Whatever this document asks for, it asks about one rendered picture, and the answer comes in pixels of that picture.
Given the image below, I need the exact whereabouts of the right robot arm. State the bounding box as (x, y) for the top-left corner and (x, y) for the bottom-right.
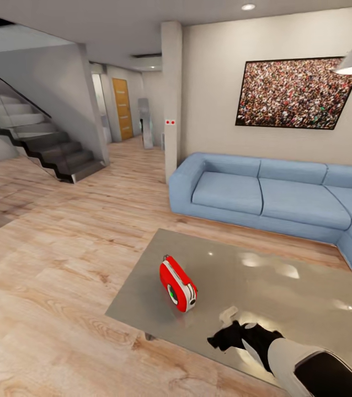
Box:
(207, 307), (352, 397)

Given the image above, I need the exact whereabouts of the radio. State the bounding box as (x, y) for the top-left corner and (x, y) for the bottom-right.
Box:
(159, 256), (197, 312)

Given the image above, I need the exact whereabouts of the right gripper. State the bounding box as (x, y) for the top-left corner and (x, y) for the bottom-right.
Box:
(207, 320), (240, 351)

